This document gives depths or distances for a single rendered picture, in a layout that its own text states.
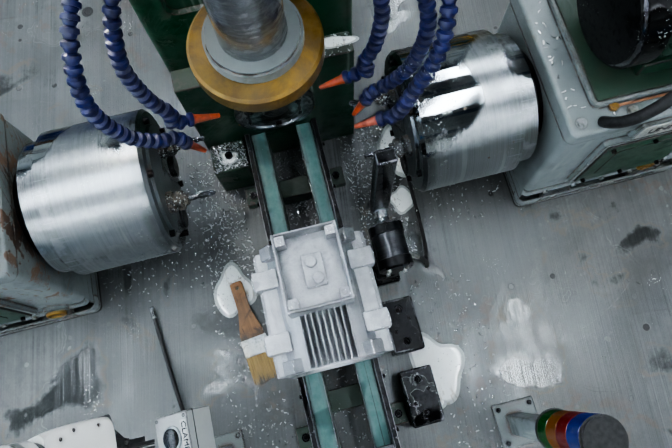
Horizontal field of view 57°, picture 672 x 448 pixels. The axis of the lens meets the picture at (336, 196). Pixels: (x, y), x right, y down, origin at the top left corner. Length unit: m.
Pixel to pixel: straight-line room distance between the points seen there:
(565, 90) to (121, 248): 0.74
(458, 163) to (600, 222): 0.45
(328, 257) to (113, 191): 0.34
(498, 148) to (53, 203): 0.69
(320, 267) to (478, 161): 0.31
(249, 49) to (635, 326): 0.93
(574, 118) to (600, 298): 0.45
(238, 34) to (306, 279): 0.38
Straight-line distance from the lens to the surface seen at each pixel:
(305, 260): 0.92
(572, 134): 1.01
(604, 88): 1.04
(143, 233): 1.01
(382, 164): 0.84
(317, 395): 1.12
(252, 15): 0.71
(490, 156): 1.03
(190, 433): 0.98
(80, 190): 1.01
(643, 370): 1.35
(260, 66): 0.79
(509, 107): 1.01
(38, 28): 1.64
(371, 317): 0.97
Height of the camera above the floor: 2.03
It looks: 73 degrees down
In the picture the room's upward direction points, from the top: 5 degrees counter-clockwise
